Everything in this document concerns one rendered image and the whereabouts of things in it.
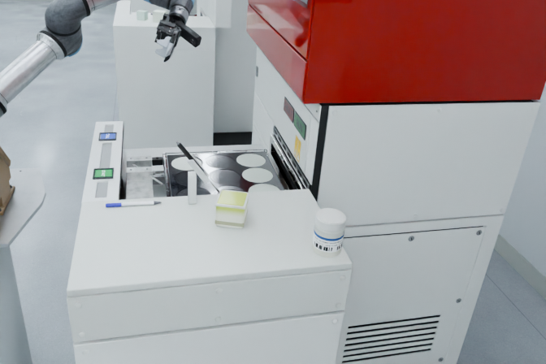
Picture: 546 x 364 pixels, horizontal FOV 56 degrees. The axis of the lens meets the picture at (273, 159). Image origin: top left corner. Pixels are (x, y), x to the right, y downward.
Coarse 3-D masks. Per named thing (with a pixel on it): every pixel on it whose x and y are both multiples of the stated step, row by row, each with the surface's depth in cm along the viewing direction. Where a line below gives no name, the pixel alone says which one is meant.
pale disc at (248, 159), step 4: (240, 156) 178; (244, 156) 178; (248, 156) 178; (252, 156) 178; (256, 156) 178; (260, 156) 179; (236, 160) 175; (240, 160) 175; (244, 160) 175; (248, 160) 175; (252, 160) 175; (256, 160) 176; (260, 160) 176; (264, 160) 176; (240, 164) 172; (244, 164) 172; (248, 164) 172; (252, 164) 173; (256, 164) 173; (260, 164) 173
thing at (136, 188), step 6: (132, 180) 161; (138, 180) 161; (144, 180) 162; (150, 180) 162; (126, 186) 158; (132, 186) 158; (138, 186) 158; (144, 186) 158; (150, 186) 159; (126, 192) 155; (132, 192) 155; (138, 192) 155; (144, 192) 155; (150, 192) 156; (126, 198) 151; (132, 198) 152; (138, 198) 152
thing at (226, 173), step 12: (168, 156) 174; (180, 156) 174; (204, 156) 176; (216, 156) 176; (228, 156) 177; (264, 156) 179; (204, 168) 168; (216, 168) 168; (228, 168) 169; (240, 168) 169; (264, 168) 171; (180, 180) 159; (216, 180) 161; (228, 180) 162; (240, 180) 162; (276, 180) 164; (180, 192) 153; (204, 192) 154; (216, 192) 155
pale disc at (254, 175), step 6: (252, 168) 170; (258, 168) 170; (246, 174) 166; (252, 174) 166; (258, 174) 167; (264, 174) 167; (270, 174) 167; (252, 180) 163; (258, 180) 163; (264, 180) 163
